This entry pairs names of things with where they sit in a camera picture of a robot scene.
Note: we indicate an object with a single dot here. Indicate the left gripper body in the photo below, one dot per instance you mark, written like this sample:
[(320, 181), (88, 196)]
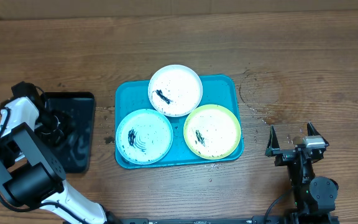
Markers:
[(52, 125)]

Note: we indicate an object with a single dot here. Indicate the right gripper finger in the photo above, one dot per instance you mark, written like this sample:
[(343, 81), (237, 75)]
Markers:
[(273, 144), (311, 130)]

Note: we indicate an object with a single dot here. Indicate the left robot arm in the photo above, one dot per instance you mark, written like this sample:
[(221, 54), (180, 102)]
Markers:
[(40, 141)]

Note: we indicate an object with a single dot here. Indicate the light blue rimmed plate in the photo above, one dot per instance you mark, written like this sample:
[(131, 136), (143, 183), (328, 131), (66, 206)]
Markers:
[(144, 137)]

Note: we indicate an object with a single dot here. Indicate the black water tray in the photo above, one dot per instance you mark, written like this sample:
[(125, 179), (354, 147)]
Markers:
[(71, 142)]

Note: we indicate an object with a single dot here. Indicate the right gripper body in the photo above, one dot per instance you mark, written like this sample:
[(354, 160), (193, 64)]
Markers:
[(285, 157)]

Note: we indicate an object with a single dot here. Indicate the green rimmed plate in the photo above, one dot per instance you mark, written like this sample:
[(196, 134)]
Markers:
[(212, 132)]

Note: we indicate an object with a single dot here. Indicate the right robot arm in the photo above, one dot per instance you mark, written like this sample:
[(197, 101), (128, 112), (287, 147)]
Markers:
[(314, 196)]

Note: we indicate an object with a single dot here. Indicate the white plate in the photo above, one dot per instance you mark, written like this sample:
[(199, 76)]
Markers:
[(175, 90)]

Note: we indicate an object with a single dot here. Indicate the teal plastic serving tray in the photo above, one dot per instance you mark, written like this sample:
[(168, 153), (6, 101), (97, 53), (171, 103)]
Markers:
[(132, 96)]

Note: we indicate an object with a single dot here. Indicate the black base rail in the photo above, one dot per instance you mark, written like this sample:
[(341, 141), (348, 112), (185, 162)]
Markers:
[(258, 219)]

